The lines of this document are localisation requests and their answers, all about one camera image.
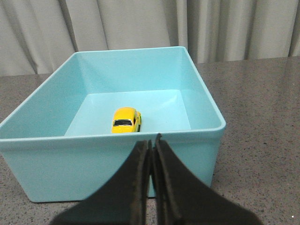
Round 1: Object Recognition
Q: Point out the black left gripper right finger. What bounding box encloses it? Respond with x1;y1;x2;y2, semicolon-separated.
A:
152;134;262;225

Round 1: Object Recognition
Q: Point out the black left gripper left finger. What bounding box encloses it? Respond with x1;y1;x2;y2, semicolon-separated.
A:
51;140;152;225

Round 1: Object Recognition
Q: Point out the yellow toy beetle car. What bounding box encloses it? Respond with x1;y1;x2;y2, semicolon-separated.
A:
111;107;142;133

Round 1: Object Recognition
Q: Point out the light blue plastic box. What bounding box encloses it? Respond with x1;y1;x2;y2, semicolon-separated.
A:
0;46;226;202

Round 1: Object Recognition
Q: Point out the beige pleated curtain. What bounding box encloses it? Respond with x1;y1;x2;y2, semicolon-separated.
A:
0;0;300;76

